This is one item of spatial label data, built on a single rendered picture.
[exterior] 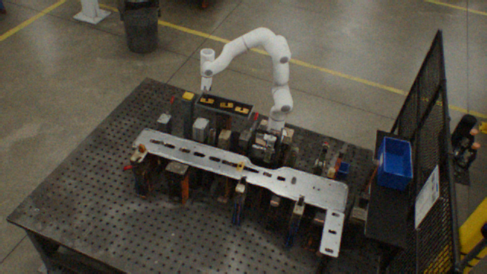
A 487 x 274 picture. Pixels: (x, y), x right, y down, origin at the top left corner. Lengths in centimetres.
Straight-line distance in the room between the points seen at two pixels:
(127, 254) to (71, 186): 66
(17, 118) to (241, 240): 288
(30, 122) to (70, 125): 40
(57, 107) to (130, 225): 228
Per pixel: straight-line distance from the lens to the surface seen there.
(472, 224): 180
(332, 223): 235
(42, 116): 456
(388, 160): 274
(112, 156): 301
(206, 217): 262
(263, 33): 239
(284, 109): 266
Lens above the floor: 289
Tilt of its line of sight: 45 degrees down
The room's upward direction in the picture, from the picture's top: 6 degrees clockwise
